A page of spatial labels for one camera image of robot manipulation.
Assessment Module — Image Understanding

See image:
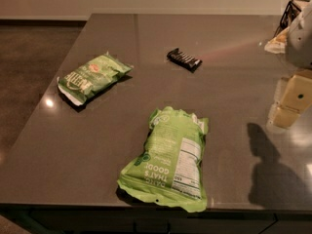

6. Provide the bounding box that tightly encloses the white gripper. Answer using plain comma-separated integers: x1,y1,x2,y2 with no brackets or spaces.
272,2,312,129

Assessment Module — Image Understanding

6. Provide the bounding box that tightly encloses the green rice chip bag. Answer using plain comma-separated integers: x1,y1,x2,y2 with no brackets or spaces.
117,106,209,213

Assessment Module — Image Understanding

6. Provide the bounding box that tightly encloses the pale crumpled bag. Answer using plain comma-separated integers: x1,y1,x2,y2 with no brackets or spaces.
264,27,289,55

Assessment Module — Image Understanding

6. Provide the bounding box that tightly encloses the black rxbar chocolate bar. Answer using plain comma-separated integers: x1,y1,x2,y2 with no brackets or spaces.
167,48,202,72

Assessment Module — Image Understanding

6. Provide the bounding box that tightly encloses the green kettle chip bag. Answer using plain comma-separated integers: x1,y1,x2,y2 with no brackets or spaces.
58,53,133,106

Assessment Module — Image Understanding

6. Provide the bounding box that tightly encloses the black wire rack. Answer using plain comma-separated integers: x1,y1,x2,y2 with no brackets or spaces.
280,0,309,29

